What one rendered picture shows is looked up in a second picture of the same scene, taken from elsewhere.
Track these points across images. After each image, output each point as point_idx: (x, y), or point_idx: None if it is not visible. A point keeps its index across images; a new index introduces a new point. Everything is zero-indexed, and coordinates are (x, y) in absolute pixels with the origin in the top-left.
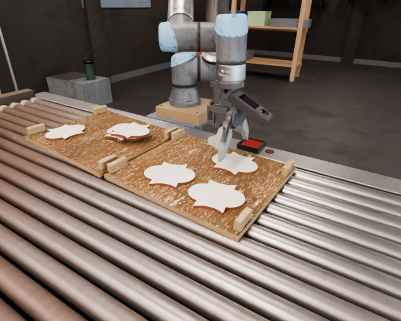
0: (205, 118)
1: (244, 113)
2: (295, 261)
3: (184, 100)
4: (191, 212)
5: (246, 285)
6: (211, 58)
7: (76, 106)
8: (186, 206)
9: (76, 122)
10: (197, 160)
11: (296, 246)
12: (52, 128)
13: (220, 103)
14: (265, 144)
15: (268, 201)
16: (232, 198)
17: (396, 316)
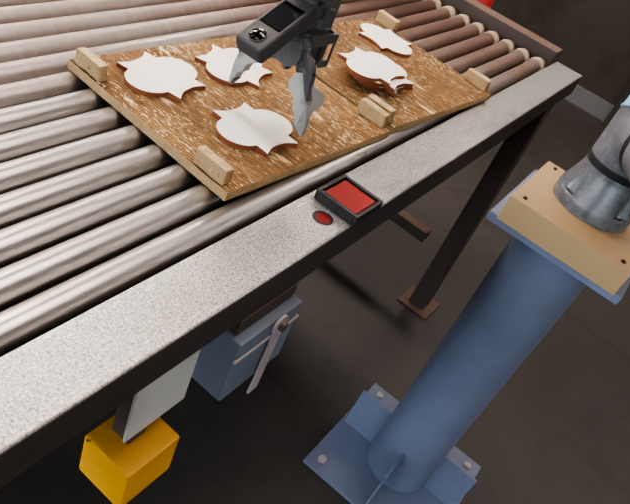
0: (528, 229)
1: (296, 54)
2: (4, 86)
3: (566, 179)
4: (136, 51)
5: None
6: None
7: (520, 85)
8: (152, 53)
9: (427, 57)
10: (276, 104)
11: (28, 102)
12: (400, 37)
13: None
14: (350, 220)
15: (133, 119)
16: (145, 80)
17: None
